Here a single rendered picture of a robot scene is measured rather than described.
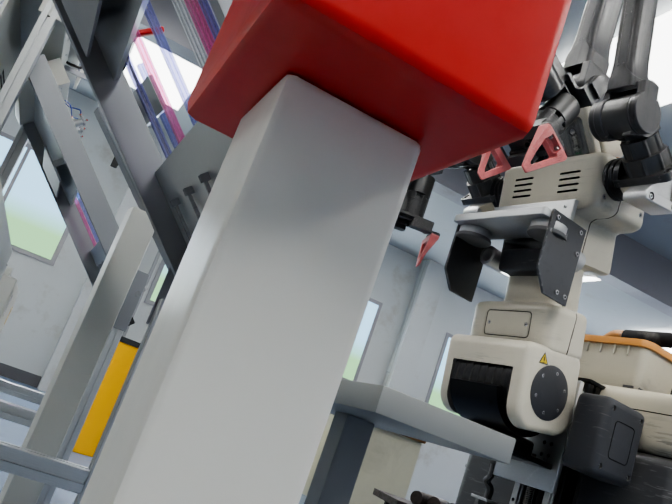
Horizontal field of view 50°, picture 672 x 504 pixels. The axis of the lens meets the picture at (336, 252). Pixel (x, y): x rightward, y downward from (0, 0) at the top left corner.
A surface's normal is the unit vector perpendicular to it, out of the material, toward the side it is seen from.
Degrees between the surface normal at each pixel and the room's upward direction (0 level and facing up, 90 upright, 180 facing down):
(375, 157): 90
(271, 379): 90
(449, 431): 90
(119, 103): 90
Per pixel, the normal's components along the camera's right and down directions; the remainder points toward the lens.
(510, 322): -0.81, -0.28
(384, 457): 0.40, -0.10
